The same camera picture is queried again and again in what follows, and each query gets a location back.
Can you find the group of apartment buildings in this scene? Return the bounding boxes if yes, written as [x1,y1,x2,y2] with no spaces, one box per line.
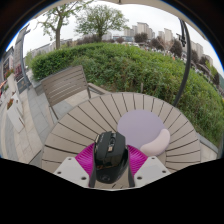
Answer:
[123,21,214,68]

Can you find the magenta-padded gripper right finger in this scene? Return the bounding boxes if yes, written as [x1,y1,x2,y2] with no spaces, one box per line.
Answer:
[126,144,172,188]

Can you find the round leafy tree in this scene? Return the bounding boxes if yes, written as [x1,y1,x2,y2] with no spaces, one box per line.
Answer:
[74,3,129,43]

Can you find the lilac mouse pad with wrist rest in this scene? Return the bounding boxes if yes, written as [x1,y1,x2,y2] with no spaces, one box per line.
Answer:
[116,109,171,157]

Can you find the black computer mouse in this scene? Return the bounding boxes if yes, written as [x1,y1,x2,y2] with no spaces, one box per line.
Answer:
[93,130,130,184]

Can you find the grey slatted outdoor chair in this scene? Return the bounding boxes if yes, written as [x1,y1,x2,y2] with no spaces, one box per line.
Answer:
[40,65,108,121]

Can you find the white planter box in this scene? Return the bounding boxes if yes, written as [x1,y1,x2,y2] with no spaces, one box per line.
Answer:
[5,93,26,134]

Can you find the green hedge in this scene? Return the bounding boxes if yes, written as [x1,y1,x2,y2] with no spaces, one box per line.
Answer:
[29,42,224,146]

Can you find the bare-trunked leaning tree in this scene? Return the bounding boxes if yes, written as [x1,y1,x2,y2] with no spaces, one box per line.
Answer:
[36,0,91,51]

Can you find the black curved metal pole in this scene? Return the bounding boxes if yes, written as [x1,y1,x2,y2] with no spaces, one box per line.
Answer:
[171,19,192,108]

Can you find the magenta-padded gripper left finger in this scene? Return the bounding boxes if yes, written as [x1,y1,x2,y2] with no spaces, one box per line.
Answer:
[53,142,98,188]

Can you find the tall sign board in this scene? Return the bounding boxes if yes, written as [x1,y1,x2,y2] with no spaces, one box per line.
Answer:
[13,28,33,94]

